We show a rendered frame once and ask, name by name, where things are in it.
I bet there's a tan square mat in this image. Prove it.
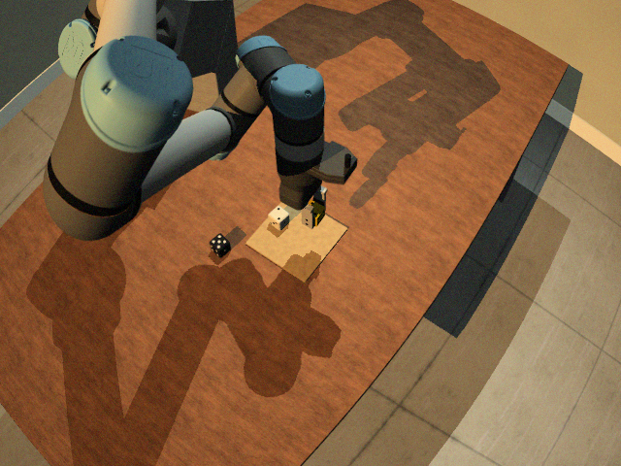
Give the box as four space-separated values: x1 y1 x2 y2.
245 202 347 283

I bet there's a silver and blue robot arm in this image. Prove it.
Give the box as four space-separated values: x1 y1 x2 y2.
43 0 326 241

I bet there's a white die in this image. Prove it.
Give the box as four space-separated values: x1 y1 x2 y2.
269 206 289 230

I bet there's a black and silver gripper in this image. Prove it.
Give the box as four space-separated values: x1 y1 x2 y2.
275 131 357 229

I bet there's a yellow die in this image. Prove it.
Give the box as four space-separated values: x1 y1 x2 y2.
308 200 325 227

